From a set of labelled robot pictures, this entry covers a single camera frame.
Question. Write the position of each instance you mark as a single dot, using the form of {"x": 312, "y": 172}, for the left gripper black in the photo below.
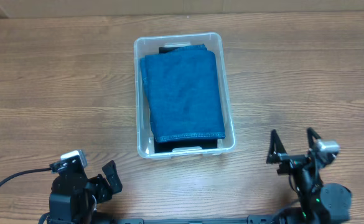
{"x": 99, "y": 183}

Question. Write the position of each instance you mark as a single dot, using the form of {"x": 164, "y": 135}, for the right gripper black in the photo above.
{"x": 294, "y": 159}

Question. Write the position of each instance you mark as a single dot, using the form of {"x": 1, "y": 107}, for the blue towel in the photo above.
{"x": 182, "y": 90}

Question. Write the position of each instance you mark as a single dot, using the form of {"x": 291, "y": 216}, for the black cloth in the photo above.
{"x": 165, "y": 50}

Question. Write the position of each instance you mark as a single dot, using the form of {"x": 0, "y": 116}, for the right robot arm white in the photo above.
{"x": 319, "y": 202}

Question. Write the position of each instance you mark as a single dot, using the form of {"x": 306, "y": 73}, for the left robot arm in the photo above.
{"x": 74, "y": 196}

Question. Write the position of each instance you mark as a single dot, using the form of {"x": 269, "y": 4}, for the clear plastic container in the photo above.
{"x": 145, "y": 140}

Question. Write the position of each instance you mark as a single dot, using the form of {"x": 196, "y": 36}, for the cardboard backdrop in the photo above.
{"x": 75, "y": 8}

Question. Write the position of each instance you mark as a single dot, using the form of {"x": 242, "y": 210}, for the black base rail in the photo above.
{"x": 251, "y": 219}

